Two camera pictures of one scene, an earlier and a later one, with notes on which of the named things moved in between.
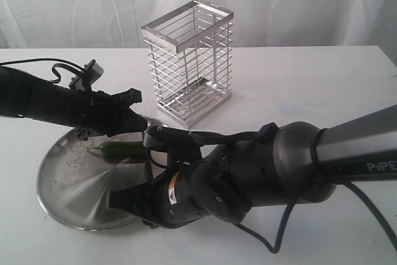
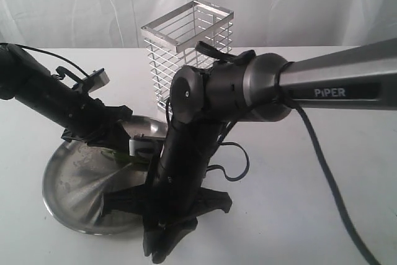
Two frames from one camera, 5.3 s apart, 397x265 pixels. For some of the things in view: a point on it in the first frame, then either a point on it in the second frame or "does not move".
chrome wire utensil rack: [190, 51] does not move
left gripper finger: [126, 98] → [117, 113]
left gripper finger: [125, 120] → [114, 136]
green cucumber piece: [120, 148] → [114, 156]
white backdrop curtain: [106, 7] does not move
